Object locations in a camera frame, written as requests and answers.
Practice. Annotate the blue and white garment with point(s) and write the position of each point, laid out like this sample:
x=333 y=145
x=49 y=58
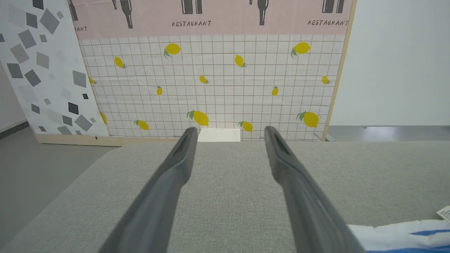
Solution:
x=400 y=237

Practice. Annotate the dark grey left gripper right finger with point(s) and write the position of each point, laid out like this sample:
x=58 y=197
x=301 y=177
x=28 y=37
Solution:
x=306 y=207

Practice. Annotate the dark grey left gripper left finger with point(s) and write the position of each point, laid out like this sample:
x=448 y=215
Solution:
x=158 y=203

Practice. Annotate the white box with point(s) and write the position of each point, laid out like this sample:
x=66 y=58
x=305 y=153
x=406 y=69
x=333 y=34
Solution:
x=219 y=135

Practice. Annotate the lemon tile backdrop panel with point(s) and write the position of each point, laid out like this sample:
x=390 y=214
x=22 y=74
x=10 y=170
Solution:
x=218 y=77

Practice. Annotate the grey diamond pattern panel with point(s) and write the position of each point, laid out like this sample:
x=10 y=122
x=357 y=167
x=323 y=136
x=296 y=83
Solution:
x=45 y=70

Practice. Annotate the white garment label tag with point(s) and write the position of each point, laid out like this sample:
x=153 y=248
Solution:
x=444 y=213

